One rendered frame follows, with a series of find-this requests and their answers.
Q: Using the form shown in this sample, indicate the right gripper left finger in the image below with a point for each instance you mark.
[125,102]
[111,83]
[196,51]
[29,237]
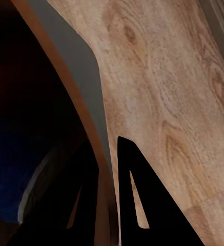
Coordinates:
[46,224]

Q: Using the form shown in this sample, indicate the can of soda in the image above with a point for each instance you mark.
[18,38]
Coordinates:
[29,163]
[25,74]

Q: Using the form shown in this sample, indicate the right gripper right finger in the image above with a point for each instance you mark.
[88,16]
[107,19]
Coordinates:
[168,225]

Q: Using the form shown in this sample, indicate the trash can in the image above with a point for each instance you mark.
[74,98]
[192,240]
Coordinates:
[72,112]

